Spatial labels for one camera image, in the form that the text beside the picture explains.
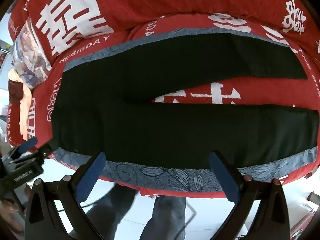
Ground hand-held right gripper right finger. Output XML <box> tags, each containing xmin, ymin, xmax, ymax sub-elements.
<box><xmin>209</xmin><ymin>150</ymin><xmax>298</xmax><ymax>240</ymax></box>

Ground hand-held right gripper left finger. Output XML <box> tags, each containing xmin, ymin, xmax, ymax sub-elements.
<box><xmin>24</xmin><ymin>151</ymin><xmax>108</xmax><ymax>240</ymax></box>

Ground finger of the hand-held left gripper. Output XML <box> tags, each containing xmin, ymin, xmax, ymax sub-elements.
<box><xmin>32</xmin><ymin>139</ymin><xmax>60</xmax><ymax>161</ymax></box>
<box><xmin>9</xmin><ymin>137</ymin><xmax>38</xmax><ymax>158</ymax></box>

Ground black pants with blue trim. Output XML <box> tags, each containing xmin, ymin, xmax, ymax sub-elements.
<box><xmin>51</xmin><ymin>27</ymin><xmax>320</xmax><ymax>193</ymax></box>

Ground peach cloth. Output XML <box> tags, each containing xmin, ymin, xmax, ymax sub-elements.
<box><xmin>7</xmin><ymin>69</ymin><xmax>33</xmax><ymax>140</ymax></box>

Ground person's right leg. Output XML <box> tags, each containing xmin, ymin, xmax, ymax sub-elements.
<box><xmin>144</xmin><ymin>195</ymin><xmax>187</xmax><ymax>240</ymax></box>

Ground printed pillow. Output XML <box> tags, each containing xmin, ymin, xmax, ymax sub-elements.
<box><xmin>11</xmin><ymin>17</ymin><xmax>53</xmax><ymax>89</ymax></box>

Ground red furniture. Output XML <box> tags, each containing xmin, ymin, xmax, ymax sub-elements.
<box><xmin>291</xmin><ymin>192</ymin><xmax>320</xmax><ymax>234</ymax></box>

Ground red printed bed sheet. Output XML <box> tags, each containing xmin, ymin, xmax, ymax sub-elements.
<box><xmin>7</xmin><ymin>12</ymin><xmax>320</xmax><ymax>200</ymax></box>

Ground black cable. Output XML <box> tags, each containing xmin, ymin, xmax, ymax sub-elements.
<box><xmin>174</xmin><ymin>203</ymin><xmax>198</xmax><ymax>240</ymax></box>
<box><xmin>79</xmin><ymin>182</ymin><xmax>118</xmax><ymax>209</ymax></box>

